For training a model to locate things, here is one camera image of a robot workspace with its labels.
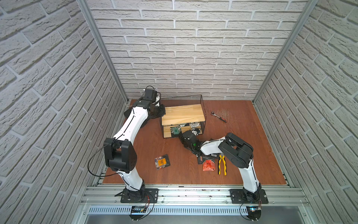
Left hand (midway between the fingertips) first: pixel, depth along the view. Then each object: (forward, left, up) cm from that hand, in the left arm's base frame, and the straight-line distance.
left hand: (166, 110), depth 86 cm
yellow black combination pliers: (-28, -37, -18) cm, 50 cm away
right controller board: (-52, -48, -20) cm, 73 cm away
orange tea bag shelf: (-26, +2, -20) cm, 33 cm away
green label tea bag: (-5, -6, -18) cm, 20 cm away
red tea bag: (-29, -27, -19) cm, 44 cm away
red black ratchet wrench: (+13, -36, -18) cm, 42 cm away
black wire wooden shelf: (+2, -11, -6) cm, 13 cm away
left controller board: (-51, +14, -24) cm, 58 cm away
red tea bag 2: (-24, -22, -20) cm, 39 cm away
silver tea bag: (-9, -19, -11) cm, 24 cm away
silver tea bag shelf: (0, -19, -17) cm, 26 cm away
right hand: (-7, -8, -18) cm, 20 cm away
